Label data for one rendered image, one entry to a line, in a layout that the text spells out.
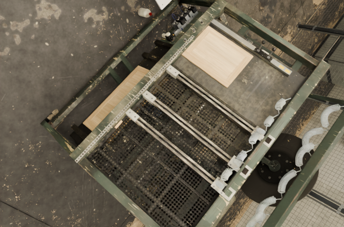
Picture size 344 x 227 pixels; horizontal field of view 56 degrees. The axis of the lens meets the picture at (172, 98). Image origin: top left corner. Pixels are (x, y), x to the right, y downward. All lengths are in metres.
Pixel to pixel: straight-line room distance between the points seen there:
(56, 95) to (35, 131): 0.44
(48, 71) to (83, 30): 0.56
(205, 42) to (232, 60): 0.33
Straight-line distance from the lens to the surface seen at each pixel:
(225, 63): 3.25
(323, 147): 3.38
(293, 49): 3.44
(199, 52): 3.28
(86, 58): 3.70
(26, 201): 4.16
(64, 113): 3.58
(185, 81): 3.07
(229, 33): 3.39
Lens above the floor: 3.25
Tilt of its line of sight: 45 degrees down
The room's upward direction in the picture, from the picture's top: 116 degrees clockwise
